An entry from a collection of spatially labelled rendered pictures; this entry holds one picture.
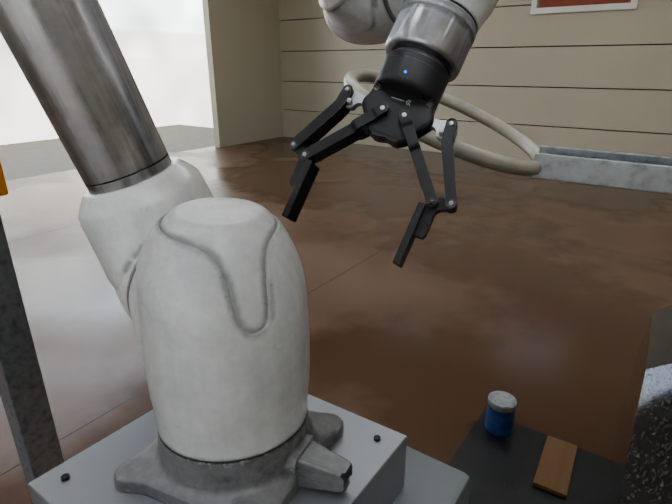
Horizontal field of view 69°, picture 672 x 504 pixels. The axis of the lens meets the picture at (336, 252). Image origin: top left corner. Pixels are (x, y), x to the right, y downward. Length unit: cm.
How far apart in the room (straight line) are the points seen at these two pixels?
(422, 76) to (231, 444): 41
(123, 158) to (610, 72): 689
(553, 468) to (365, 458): 137
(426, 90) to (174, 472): 45
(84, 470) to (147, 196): 29
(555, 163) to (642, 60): 615
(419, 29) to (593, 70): 672
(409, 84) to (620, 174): 63
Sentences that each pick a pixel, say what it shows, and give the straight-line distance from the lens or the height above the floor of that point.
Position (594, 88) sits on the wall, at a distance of 730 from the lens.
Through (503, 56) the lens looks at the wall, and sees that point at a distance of 751.
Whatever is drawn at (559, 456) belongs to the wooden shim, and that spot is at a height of 3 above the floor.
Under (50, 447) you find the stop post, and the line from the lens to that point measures 162.
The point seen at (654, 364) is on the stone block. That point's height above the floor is 73.
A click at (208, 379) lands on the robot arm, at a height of 103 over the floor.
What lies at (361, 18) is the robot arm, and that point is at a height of 133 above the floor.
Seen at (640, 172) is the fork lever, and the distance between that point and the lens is 109.
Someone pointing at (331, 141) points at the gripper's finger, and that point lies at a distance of 56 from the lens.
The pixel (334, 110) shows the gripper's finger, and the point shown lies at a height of 123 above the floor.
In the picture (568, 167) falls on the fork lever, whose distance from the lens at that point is 108.
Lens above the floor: 127
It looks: 21 degrees down
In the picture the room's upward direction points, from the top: straight up
